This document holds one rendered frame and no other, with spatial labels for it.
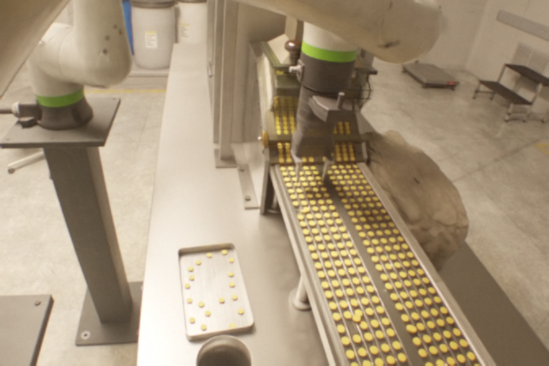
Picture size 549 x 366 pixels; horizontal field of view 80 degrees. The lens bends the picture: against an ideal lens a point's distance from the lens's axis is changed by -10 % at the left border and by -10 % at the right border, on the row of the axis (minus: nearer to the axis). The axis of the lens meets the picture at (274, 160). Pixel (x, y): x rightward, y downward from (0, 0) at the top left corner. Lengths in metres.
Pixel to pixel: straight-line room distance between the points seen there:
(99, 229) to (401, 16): 1.07
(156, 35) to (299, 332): 3.07
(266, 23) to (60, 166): 0.69
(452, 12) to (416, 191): 4.83
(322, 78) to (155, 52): 2.99
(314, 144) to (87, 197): 0.73
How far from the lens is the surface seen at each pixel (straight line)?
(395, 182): 0.80
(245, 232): 0.83
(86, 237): 1.28
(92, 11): 0.83
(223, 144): 1.02
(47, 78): 0.98
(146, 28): 3.46
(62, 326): 1.74
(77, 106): 1.03
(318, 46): 0.58
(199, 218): 0.87
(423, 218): 0.75
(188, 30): 3.76
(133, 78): 3.59
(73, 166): 1.10
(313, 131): 0.65
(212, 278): 0.74
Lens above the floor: 1.39
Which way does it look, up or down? 34 degrees down
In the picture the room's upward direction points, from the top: 7 degrees clockwise
